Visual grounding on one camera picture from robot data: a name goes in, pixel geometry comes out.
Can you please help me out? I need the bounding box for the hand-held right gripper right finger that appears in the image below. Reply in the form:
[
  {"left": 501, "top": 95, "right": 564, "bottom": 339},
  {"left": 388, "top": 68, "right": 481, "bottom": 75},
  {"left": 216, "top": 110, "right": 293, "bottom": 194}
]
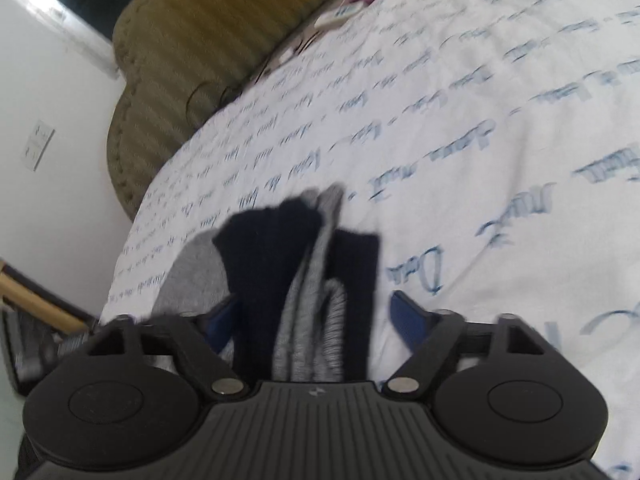
[{"left": 382, "top": 291, "right": 548, "bottom": 401}]

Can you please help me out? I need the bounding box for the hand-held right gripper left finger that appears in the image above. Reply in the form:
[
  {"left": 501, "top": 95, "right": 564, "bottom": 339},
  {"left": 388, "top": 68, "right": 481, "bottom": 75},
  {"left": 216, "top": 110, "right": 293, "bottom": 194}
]
[{"left": 87, "top": 297, "right": 251, "bottom": 401}]

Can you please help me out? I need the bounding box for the navy and grey small garment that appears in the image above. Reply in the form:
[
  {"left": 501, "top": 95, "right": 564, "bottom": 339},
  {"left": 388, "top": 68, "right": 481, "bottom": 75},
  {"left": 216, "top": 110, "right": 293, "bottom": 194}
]
[{"left": 152, "top": 183, "right": 381, "bottom": 383}]

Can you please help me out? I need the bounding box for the white script-printed bed sheet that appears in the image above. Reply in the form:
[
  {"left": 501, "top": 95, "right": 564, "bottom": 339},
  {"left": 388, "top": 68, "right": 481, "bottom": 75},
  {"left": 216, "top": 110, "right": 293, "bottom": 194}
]
[{"left": 99, "top": 0, "right": 640, "bottom": 480}]

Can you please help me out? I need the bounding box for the olive striped upholstered headboard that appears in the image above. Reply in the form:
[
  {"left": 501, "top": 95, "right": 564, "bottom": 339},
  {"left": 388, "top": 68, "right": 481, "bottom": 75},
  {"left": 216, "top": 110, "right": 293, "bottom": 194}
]
[{"left": 106, "top": 0, "right": 382, "bottom": 222}]

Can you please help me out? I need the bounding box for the wooden rail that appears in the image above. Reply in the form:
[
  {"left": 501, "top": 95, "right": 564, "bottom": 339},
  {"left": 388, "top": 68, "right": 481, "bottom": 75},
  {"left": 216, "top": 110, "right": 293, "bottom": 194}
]
[{"left": 0, "top": 259, "right": 93, "bottom": 335}]

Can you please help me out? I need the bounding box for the thin black cable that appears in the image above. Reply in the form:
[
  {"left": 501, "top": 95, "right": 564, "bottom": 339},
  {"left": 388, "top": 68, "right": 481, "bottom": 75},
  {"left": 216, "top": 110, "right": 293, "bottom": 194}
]
[{"left": 186, "top": 79, "right": 246, "bottom": 118}]

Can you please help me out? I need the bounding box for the white wall switch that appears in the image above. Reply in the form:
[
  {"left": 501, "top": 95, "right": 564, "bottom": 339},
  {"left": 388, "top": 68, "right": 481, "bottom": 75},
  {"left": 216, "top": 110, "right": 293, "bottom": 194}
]
[{"left": 20, "top": 119, "right": 57, "bottom": 173}]

